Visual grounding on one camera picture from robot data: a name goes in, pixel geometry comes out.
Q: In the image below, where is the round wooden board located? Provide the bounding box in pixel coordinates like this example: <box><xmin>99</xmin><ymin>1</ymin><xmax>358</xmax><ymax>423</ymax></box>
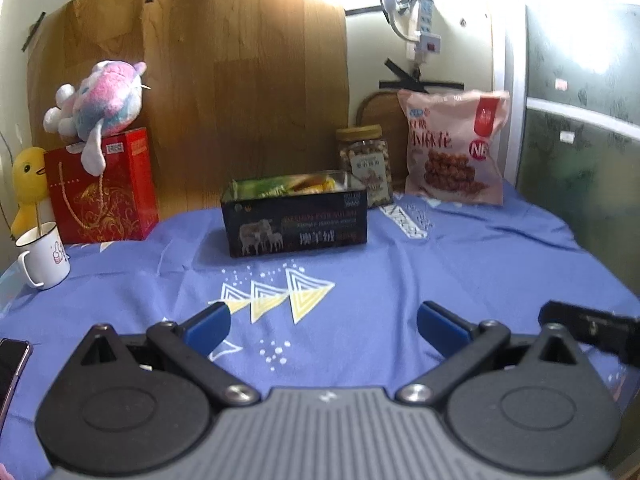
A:
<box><xmin>354</xmin><ymin>91</ymin><xmax>408</xmax><ymax>193</ymax></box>

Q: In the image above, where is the long black tape strip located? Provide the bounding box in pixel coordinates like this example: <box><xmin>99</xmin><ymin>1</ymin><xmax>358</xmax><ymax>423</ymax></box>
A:
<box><xmin>379</xmin><ymin>79</ymin><xmax>466</xmax><ymax>90</ymax></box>

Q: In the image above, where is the yellow duck toy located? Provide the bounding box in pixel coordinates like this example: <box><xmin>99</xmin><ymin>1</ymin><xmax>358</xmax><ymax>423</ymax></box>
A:
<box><xmin>10</xmin><ymin>146</ymin><xmax>51</xmax><ymax>238</ymax></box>

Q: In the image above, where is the frosted glass door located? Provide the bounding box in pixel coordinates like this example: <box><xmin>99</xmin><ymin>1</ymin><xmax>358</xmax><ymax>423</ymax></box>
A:
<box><xmin>520</xmin><ymin>0</ymin><xmax>640</xmax><ymax>246</ymax></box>

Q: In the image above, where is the black rectangular box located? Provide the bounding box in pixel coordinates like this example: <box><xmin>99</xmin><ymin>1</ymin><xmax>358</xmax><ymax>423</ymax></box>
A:
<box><xmin>221</xmin><ymin>170</ymin><xmax>370</xmax><ymax>259</ymax></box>

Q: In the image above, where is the pink and blue plush toy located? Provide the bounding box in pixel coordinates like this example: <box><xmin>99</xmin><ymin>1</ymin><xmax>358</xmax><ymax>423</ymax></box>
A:
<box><xmin>43</xmin><ymin>60</ymin><xmax>148</xmax><ymax>177</ymax></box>

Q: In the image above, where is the green snack packet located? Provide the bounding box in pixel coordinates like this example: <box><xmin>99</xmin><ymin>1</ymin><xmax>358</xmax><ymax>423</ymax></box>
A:
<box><xmin>234</xmin><ymin>177</ymin><xmax>290</xmax><ymax>199</ymax></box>

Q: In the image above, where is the white mug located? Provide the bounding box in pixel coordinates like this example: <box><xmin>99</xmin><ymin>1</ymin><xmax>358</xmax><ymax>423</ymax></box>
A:
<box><xmin>15</xmin><ymin>221</ymin><xmax>71</xmax><ymax>291</ymax></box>

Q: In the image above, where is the wood grain wall sheet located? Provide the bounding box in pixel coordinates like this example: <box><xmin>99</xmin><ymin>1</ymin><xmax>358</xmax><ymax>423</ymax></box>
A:
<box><xmin>27</xmin><ymin>0</ymin><xmax>351</xmax><ymax>221</ymax></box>

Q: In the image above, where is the red gift bag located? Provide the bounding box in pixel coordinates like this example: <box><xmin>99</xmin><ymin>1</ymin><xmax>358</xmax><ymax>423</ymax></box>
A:
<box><xmin>44</xmin><ymin>127</ymin><xmax>160</xmax><ymax>245</ymax></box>

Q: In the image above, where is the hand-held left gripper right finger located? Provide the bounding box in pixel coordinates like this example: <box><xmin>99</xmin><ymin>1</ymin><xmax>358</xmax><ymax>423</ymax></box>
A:
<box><xmin>397</xmin><ymin>301</ymin><xmax>591</xmax><ymax>407</ymax></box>

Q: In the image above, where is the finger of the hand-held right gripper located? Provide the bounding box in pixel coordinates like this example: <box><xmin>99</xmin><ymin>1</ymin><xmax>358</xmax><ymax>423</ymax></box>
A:
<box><xmin>539</xmin><ymin>300</ymin><xmax>640</xmax><ymax>363</ymax></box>

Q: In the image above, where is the smartphone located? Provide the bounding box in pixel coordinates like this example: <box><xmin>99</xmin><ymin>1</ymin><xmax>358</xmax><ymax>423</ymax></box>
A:
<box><xmin>0</xmin><ymin>338</ymin><xmax>33</xmax><ymax>413</ymax></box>

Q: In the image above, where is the crossed black tape strip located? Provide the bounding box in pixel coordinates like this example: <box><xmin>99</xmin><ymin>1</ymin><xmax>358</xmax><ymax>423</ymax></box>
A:
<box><xmin>384</xmin><ymin>58</ymin><xmax>427</xmax><ymax>92</ymax></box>

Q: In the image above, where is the nut jar with gold lid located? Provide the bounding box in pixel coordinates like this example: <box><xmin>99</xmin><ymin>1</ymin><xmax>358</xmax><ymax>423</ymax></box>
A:
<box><xmin>336</xmin><ymin>125</ymin><xmax>394</xmax><ymax>209</ymax></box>

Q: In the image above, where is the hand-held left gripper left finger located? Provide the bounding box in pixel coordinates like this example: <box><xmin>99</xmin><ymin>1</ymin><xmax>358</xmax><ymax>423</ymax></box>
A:
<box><xmin>70</xmin><ymin>302</ymin><xmax>261</xmax><ymax>408</ymax></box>

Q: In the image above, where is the white power strip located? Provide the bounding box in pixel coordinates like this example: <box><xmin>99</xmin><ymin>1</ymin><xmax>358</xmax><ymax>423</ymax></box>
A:
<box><xmin>406</xmin><ymin>0</ymin><xmax>444</xmax><ymax>64</ymax></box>

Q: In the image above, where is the pink snack bag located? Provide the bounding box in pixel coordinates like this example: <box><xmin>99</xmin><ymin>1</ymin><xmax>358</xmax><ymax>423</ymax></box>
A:
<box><xmin>397</xmin><ymin>89</ymin><xmax>512</xmax><ymax>206</ymax></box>

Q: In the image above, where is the blue patterned cloth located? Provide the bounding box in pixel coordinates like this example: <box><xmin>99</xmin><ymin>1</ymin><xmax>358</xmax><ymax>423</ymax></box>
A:
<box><xmin>0</xmin><ymin>180</ymin><xmax>640</xmax><ymax>480</ymax></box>

